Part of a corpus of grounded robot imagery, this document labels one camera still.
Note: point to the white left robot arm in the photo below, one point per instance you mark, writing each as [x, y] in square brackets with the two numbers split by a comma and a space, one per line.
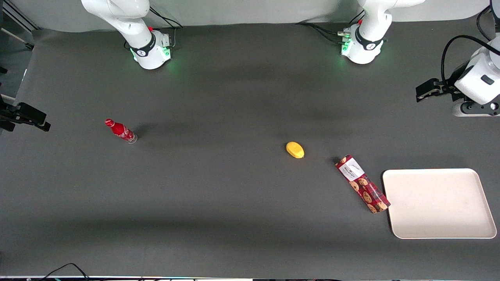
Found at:
[365, 43]

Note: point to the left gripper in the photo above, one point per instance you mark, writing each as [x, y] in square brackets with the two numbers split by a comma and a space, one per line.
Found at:
[446, 87]

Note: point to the cream rectangular tray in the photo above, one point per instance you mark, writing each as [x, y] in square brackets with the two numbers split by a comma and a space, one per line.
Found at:
[437, 203]

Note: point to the red cola bottle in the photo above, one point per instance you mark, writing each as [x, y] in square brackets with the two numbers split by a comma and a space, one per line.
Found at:
[120, 130]

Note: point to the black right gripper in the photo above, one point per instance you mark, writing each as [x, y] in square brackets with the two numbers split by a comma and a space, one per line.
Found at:
[8, 114]

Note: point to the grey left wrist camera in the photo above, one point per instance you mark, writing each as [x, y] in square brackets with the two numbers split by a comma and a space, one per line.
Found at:
[474, 109]

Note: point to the red cookie box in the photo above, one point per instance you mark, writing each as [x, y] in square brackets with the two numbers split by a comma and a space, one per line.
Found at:
[363, 183]

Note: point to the yellow lemon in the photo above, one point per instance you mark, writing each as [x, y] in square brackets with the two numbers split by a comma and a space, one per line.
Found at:
[295, 150]

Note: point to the aluminium frame bar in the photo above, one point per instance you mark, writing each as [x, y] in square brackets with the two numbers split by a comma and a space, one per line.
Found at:
[17, 17]

